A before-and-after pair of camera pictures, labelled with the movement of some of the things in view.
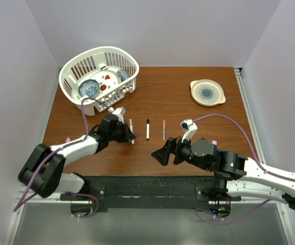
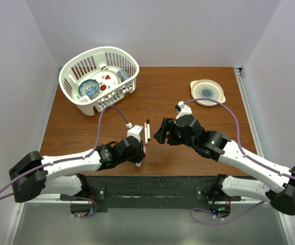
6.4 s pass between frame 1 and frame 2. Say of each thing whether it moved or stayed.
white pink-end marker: moved
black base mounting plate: stayed
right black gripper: moved
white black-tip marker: stayed
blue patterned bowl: stayed
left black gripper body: moved
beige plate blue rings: stayed
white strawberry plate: stayed
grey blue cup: stayed
